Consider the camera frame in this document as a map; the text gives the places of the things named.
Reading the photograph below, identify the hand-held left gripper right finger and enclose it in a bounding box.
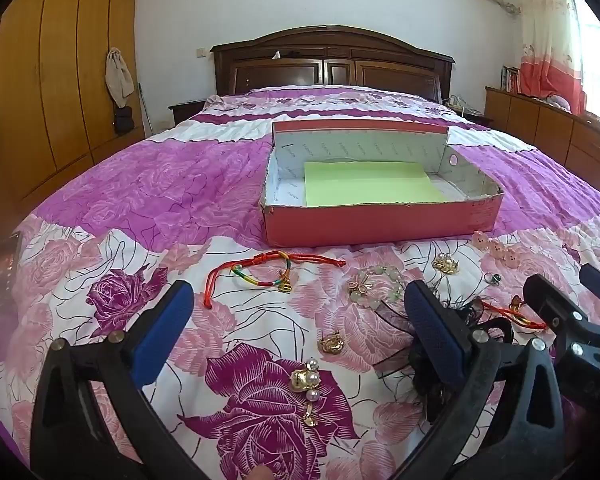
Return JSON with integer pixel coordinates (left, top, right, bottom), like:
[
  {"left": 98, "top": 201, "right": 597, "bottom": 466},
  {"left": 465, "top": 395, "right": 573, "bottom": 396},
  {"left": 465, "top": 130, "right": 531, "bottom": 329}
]
[{"left": 395, "top": 280, "right": 566, "bottom": 480}]

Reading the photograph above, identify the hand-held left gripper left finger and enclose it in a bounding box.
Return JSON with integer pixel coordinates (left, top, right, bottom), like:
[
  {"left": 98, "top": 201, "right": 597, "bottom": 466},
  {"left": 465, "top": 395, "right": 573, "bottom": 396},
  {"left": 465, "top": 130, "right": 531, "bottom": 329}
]
[{"left": 30, "top": 280, "right": 211, "bottom": 480}]

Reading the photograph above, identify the black feather hair accessory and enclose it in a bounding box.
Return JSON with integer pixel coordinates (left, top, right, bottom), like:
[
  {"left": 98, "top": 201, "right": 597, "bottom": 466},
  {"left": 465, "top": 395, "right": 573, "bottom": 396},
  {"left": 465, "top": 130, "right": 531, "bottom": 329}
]
[{"left": 375, "top": 295, "right": 486, "bottom": 421}]

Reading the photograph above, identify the jade bead bracelet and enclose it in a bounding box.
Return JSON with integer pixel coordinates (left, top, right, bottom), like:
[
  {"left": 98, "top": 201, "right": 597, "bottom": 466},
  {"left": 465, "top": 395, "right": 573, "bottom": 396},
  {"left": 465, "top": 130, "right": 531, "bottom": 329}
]
[{"left": 347, "top": 265, "right": 406, "bottom": 311}]

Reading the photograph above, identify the pink pig bead bracelet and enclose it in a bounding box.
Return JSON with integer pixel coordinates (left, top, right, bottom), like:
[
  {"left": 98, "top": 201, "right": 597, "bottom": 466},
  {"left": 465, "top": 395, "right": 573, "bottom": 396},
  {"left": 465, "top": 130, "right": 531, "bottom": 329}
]
[{"left": 472, "top": 231, "right": 521, "bottom": 266}]

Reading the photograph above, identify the gold earring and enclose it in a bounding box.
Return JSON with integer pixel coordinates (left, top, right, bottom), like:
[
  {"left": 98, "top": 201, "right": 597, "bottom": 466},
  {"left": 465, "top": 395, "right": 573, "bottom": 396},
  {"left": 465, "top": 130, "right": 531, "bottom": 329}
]
[{"left": 317, "top": 329, "right": 348, "bottom": 356}]

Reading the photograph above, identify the red cardboard box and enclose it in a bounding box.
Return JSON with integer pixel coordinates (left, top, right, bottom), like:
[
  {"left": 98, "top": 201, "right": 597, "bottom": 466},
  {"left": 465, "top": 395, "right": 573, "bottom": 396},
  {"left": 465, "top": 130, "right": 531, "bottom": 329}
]
[{"left": 259, "top": 120, "right": 505, "bottom": 248}]

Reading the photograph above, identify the red braided bracelet gold charm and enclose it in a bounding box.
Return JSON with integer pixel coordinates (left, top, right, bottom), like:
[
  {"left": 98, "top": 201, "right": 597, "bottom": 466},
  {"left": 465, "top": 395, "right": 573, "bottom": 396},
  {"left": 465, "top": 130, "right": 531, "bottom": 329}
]
[{"left": 203, "top": 252, "right": 347, "bottom": 308}]

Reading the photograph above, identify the gold pearl brooch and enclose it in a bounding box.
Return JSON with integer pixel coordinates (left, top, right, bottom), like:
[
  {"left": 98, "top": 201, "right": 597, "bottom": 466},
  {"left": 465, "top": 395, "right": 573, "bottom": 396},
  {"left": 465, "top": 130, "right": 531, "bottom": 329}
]
[{"left": 290, "top": 357, "right": 323, "bottom": 428}]

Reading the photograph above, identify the purple floral bedspread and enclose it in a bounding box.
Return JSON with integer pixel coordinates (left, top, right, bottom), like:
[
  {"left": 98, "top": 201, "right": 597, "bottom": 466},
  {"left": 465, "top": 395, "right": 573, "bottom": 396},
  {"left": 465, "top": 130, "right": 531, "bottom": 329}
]
[{"left": 0, "top": 82, "right": 600, "bottom": 480}]

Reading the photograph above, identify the green paper sheet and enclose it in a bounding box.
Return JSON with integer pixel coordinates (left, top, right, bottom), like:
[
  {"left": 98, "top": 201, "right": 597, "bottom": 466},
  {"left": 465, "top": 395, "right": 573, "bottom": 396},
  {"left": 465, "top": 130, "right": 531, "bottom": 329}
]
[{"left": 304, "top": 161, "right": 443, "bottom": 207}]

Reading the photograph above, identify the wooden sideboard cabinet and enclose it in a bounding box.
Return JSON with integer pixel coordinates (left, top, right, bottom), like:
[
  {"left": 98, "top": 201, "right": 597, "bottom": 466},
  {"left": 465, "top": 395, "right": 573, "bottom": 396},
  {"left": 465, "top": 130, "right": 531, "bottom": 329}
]
[{"left": 484, "top": 85, "right": 600, "bottom": 206}]

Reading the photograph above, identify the dark wooden nightstand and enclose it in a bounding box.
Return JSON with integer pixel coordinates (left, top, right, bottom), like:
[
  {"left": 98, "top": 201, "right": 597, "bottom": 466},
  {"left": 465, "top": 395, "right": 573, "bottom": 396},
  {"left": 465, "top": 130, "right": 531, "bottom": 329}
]
[
  {"left": 167, "top": 99, "right": 208, "bottom": 128},
  {"left": 460, "top": 110, "right": 495, "bottom": 128}
]

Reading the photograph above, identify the black hanging bag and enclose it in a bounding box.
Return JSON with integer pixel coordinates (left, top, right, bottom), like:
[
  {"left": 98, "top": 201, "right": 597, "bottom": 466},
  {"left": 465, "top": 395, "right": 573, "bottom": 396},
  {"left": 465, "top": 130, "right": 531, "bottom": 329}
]
[{"left": 112, "top": 106, "right": 137, "bottom": 136}]

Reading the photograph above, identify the broom stick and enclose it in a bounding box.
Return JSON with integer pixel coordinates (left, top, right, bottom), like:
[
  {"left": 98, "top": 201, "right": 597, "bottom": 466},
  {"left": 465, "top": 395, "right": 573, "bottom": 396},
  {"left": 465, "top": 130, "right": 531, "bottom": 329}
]
[{"left": 138, "top": 82, "right": 153, "bottom": 137}]

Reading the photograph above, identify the row of books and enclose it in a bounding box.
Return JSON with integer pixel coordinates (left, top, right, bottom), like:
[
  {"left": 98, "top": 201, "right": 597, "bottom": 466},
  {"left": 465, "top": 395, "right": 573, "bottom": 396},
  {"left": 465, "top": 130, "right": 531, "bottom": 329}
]
[{"left": 500, "top": 65, "right": 521, "bottom": 93}]

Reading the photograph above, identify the pink floral curtain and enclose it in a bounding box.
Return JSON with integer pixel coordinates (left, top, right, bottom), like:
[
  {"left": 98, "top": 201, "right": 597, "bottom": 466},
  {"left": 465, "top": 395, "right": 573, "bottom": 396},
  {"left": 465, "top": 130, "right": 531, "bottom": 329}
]
[{"left": 517, "top": 0, "right": 588, "bottom": 116}]

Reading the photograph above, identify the beige hanging cloth bag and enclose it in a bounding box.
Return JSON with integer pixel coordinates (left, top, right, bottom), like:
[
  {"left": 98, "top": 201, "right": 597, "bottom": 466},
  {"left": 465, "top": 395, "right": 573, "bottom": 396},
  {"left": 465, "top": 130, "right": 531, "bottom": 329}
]
[{"left": 104, "top": 47, "right": 136, "bottom": 108}]

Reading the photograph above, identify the wooden wardrobe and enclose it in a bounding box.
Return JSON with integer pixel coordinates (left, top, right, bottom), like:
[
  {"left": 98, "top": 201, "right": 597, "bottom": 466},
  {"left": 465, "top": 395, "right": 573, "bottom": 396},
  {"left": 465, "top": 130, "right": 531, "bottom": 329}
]
[{"left": 0, "top": 0, "right": 146, "bottom": 201}]

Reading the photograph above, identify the dark wooden headboard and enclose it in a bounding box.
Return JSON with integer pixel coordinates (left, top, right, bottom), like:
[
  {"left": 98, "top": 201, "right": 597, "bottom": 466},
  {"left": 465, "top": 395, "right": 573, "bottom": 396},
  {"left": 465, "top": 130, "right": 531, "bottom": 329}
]
[{"left": 210, "top": 25, "right": 456, "bottom": 106}]

